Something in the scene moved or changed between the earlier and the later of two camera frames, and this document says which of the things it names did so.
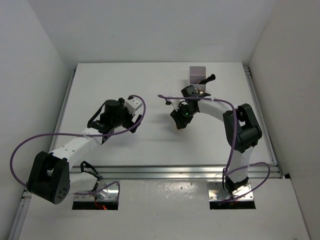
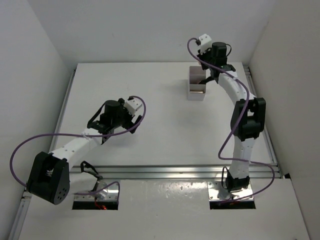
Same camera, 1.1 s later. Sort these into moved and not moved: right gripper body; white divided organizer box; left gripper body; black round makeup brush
Moved: right gripper body
Not moved: black round makeup brush; white divided organizer box; left gripper body
